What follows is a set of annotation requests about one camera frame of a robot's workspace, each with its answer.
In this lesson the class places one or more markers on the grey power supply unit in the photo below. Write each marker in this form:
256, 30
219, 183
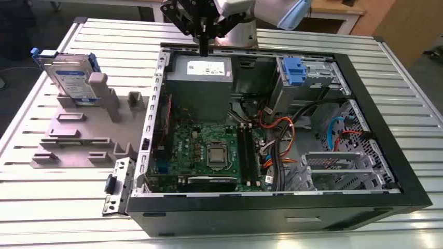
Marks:
200, 98

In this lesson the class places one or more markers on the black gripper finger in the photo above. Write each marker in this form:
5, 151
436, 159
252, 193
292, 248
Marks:
229, 26
176, 18

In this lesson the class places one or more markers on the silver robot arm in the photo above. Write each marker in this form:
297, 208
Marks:
241, 36

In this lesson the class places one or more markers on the blue drive bay latch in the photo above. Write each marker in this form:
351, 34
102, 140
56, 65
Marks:
293, 70

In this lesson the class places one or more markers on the CPU socket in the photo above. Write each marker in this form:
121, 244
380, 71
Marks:
228, 157

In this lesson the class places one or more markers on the green RAM stick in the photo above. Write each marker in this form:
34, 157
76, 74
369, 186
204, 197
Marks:
73, 142

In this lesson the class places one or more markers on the metal drive cage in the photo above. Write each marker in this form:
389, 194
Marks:
288, 98

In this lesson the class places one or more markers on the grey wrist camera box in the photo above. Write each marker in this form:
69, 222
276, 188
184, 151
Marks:
235, 10

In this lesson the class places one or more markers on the black PC case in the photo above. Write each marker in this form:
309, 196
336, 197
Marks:
241, 215

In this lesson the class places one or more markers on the metal card retention bracket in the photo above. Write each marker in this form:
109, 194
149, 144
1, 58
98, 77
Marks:
121, 168

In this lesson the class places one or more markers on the black RAM slot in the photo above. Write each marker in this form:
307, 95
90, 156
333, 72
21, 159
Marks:
252, 155
243, 155

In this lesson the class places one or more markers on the metal disk bay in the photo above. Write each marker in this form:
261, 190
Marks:
332, 157

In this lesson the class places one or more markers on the silver CPU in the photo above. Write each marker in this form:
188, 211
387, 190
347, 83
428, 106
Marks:
216, 157

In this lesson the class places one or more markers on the hard disk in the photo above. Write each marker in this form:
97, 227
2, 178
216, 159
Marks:
69, 83

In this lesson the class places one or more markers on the green motherboard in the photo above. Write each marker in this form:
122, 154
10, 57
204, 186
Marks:
221, 135

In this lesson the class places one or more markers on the wooden top desk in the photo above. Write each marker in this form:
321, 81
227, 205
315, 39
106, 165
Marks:
340, 11

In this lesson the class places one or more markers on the brown wooden cabinet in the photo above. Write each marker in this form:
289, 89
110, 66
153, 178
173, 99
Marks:
397, 20

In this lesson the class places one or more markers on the grey parts rack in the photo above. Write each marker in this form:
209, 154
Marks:
96, 129

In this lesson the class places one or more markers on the black graphics card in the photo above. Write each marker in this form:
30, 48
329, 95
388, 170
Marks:
211, 182

